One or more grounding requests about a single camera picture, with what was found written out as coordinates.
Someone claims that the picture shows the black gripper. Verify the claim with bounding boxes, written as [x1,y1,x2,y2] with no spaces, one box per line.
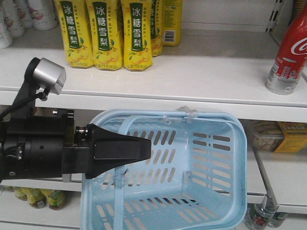
[0,109,92,181]

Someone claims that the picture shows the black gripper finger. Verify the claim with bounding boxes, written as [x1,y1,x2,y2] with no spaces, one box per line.
[85,124,152,179]

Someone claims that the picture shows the light blue plastic basket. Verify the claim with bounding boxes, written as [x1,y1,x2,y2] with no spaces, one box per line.
[80,110,247,230]

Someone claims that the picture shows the red aluminium coke bottle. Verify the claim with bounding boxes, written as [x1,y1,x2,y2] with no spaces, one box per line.
[265,6,307,95]

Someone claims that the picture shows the yellow pear drink bottle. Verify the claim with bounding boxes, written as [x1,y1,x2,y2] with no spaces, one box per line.
[54,0,94,69]
[86,0,123,71]
[121,0,153,71]

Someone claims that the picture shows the white shelf unit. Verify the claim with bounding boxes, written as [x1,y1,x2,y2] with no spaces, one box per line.
[0,0,307,230]

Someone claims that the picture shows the clear biscuit box yellow label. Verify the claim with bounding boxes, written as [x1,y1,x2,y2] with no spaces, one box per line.
[246,120,307,153]

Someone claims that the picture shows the clear water bottle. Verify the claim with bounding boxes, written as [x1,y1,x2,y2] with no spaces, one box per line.
[245,195,278,230]

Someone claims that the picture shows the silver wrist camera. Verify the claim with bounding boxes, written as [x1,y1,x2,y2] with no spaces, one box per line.
[33,58,66,95]

